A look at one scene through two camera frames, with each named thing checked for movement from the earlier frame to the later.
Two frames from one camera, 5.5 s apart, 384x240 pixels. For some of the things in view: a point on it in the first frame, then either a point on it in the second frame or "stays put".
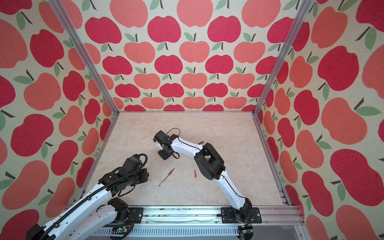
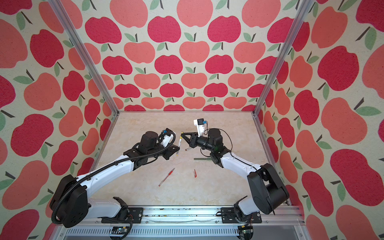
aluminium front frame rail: [276, 215] stays put
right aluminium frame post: [305, 8] stays put
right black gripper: [161, 155] → [192, 140]
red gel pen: [166, 177] stays put
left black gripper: [145, 175] → [168, 151]
